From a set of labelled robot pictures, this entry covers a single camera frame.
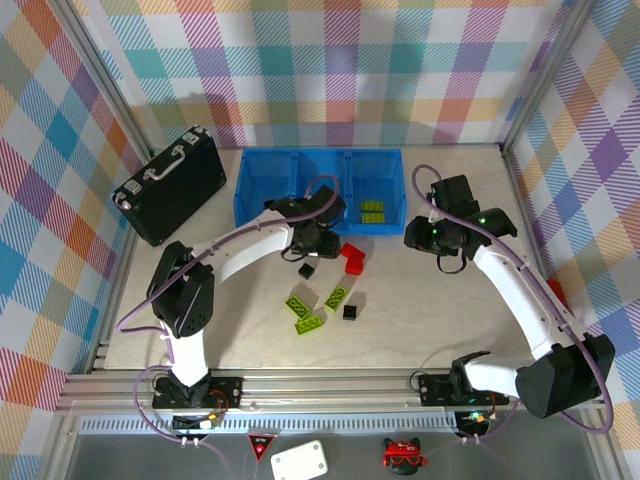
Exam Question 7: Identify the red cylinder clamp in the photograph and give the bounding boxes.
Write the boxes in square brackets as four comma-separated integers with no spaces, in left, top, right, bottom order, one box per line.
[545,279,569,314]

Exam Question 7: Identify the small controller board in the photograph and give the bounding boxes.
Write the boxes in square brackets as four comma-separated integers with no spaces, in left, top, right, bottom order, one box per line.
[172,412,224,432]
[455,410,494,434]

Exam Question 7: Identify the red and black triangle badge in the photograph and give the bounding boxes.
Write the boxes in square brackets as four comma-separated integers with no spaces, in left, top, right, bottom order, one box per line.
[247,433,275,464]

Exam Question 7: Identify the black cat figure red glasses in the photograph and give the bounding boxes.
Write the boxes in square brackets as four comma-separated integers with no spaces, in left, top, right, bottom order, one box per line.
[382,436,430,474]

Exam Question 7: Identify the white rectangular box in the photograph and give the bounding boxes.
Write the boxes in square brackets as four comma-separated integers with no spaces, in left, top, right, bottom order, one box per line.
[270,439,330,480]

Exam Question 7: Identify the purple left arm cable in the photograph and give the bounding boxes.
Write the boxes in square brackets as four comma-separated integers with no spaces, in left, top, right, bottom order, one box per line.
[117,174,346,446]

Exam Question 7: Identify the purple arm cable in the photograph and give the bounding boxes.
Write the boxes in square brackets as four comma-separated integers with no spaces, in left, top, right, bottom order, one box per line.
[117,174,346,446]
[412,163,616,446]

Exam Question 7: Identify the aluminium table side rail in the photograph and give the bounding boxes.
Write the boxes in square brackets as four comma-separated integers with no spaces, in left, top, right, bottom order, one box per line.
[88,149,154,374]
[499,147,596,374]

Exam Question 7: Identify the black briefcase with metal handle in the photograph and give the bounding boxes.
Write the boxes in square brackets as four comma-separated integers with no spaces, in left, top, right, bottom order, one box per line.
[111,126,229,247]

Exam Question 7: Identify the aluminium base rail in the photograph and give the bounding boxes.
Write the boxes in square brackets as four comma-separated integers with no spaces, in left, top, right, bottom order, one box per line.
[53,368,609,415]

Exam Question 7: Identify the aluminium frame post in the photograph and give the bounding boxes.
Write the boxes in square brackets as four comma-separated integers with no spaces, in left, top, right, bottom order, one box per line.
[52,0,156,161]
[497,0,601,159]

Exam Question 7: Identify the white slotted cable duct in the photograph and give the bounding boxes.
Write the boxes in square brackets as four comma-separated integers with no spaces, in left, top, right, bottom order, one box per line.
[79,418,459,435]

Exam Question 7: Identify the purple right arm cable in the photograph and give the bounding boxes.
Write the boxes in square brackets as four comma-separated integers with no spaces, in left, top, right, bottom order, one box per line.
[412,163,616,446]

